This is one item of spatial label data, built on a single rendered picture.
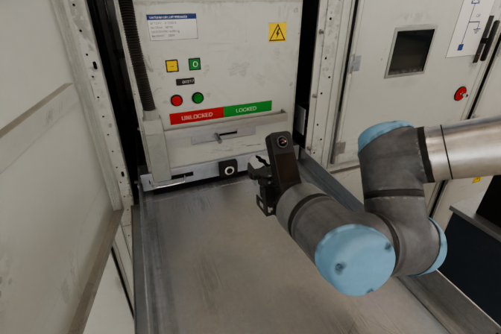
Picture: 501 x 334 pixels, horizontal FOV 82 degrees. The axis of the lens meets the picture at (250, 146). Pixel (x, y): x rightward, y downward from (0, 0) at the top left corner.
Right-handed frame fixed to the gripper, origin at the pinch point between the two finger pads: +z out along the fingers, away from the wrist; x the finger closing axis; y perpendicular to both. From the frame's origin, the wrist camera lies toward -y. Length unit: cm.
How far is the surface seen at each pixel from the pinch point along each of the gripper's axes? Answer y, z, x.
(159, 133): -5.2, 14.3, -19.6
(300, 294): 25.9, -17.2, 1.9
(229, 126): -2.0, 21.8, 0.4
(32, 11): -32, 7, -38
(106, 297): 52, 29, -45
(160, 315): 24.5, -11.7, -26.1
